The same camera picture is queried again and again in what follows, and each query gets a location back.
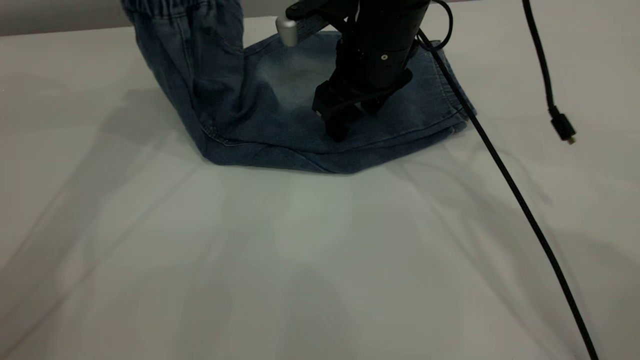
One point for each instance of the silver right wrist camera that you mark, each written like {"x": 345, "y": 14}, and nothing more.
{"x": 292, "y": 32}

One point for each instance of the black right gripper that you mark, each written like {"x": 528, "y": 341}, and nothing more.
{"x": 355, "y": 95}

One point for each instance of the blue denim shorts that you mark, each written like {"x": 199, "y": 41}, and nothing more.
{"x": 250, "y": 125}

